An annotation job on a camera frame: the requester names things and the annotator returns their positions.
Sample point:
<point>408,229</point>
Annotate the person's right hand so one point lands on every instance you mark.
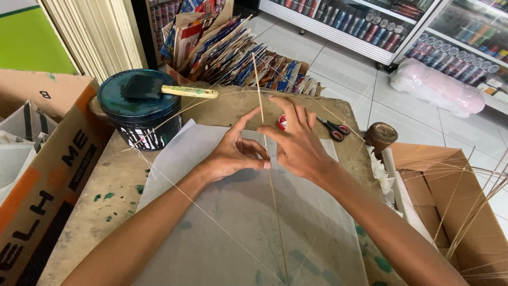
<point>303,153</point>

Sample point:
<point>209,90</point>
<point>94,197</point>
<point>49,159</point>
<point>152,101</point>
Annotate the person's left hand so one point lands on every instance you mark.
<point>224,157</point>

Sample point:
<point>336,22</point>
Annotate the straight bamboo kite stick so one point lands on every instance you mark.
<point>279,230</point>

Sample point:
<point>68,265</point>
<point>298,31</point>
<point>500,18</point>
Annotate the red and white spool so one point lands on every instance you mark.
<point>282,123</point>

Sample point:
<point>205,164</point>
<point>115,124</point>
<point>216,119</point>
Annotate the red and black scissors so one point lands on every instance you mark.
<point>337,133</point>

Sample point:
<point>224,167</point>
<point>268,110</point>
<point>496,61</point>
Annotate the curved bamboo kite stick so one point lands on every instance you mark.
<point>222,95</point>

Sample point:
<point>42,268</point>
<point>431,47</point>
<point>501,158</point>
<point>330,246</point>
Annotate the white kite paper sheet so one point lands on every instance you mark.
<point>238,222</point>

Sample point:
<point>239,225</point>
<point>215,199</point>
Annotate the crumpled white paper scraps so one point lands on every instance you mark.
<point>379,170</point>

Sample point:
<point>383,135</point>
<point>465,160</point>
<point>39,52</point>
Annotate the brown wooden knob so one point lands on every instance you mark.
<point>381,137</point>

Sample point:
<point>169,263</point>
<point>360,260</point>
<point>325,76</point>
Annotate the dark blue paint can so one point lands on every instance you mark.
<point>135,109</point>

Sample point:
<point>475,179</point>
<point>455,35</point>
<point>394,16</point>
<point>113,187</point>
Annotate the box of colourful folded kites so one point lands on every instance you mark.
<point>222,55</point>

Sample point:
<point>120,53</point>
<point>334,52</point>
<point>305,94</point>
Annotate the glass drinks cooler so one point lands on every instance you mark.
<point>349,24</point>
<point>464,43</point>

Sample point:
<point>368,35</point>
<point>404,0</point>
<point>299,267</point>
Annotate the plain brown cardboard box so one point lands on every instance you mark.
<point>436,186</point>

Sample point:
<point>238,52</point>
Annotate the brown round container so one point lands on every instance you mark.
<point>95,108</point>

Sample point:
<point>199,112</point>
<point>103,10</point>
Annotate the pink and white plastic bag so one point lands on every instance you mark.
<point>436,87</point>

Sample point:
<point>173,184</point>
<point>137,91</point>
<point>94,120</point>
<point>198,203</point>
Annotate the dark rack of colourful packets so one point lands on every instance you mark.
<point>160,16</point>

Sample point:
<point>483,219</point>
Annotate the cardboard box with orange print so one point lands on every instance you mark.
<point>59,167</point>

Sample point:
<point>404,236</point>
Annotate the cream folding door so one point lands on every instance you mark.
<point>95,35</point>

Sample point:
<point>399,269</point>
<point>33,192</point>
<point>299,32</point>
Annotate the bundle of thin bamboo sticks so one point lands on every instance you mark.
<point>478,204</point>

